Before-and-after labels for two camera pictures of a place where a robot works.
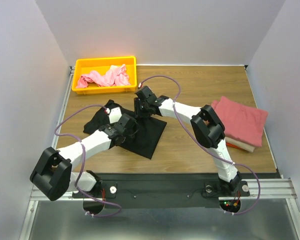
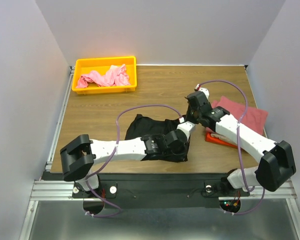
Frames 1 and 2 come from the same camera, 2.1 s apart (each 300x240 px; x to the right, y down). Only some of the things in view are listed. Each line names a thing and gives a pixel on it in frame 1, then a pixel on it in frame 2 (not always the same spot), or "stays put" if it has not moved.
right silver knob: [208, 188] stays put
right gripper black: [139, 107] -> [190, 113]
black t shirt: [149, 130] -> [142, 125]
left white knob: [113, 189] stays put
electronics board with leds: [228, 205] stays put
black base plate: [169, 191] stays put
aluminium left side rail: [71, 73] stays put
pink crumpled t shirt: [116, 75] stays put
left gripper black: [111, 125] -> [184, 148]
